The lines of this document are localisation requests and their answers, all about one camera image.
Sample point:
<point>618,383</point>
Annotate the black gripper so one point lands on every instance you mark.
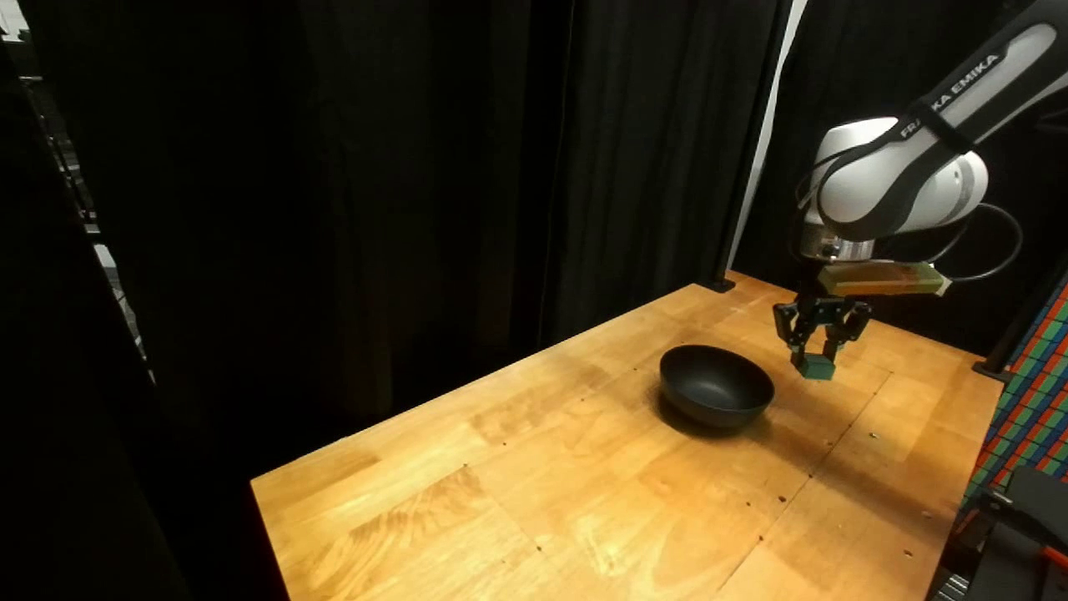
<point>828,309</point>

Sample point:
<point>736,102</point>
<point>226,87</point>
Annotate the small green cube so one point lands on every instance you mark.
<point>819,365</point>

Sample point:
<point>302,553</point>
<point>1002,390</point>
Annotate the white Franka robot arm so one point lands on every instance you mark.
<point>896,173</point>

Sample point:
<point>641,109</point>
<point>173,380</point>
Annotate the black bowl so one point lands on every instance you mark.
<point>716,384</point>

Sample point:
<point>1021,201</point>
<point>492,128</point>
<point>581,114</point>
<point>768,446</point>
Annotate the black table corner clamp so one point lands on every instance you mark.
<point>993,361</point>
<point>718,285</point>

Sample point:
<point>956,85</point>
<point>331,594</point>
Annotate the multicoloured woven cloth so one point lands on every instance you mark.
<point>1028,401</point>

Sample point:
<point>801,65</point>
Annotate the black curtain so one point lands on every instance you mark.
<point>335,170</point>

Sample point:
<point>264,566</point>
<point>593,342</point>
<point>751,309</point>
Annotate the dark metal stand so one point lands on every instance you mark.
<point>106,263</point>

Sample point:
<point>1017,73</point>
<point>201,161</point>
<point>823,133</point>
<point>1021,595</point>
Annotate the tan wrist camera mount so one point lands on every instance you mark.
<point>885,277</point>

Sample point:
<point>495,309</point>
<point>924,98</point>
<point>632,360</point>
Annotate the black equipment frame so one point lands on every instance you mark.
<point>1005,540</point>

